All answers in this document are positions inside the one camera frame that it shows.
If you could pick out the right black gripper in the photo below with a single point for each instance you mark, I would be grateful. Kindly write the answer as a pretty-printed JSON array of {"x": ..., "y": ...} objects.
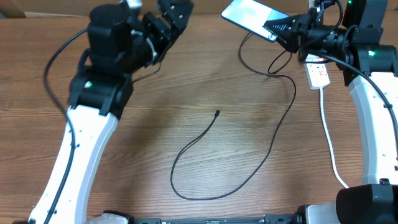
[{"x": 296, "y": 30}]

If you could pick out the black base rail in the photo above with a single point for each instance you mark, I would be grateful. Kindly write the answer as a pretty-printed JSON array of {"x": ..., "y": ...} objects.
[{"x": 294, "y": 218}]

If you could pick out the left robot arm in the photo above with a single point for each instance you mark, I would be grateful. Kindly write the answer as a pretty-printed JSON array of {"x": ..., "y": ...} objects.
[{"x": 122, "y": 41}]

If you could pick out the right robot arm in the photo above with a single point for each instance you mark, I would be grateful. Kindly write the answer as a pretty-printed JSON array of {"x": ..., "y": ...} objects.
[{"x": 370, "y": 72}]

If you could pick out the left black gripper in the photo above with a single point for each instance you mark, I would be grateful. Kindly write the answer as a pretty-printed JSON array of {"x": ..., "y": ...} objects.
[{"x": 176, "y": 26}]

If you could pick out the white power strip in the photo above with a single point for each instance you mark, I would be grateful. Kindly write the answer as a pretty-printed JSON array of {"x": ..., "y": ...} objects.
[{"x": 317, "y": 74}]

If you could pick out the Samsung Galaxy smartphone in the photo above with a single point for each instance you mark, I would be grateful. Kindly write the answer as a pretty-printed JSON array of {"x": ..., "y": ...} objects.
[{"x": 251, "y": 16}]

